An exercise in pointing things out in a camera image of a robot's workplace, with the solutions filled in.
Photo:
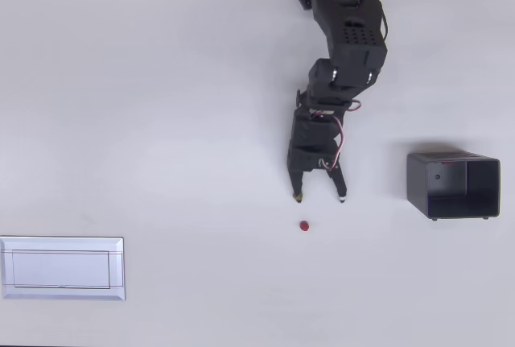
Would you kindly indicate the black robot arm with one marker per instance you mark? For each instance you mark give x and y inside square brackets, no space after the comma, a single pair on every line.
[350,33]

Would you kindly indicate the small red round object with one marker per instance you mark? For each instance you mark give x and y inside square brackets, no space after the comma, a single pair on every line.
[304,225]

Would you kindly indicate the black plastic box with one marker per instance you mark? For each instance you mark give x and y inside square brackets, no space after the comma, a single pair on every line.
[454,186]

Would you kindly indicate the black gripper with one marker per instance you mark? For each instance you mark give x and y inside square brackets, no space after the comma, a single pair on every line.
[306,159]

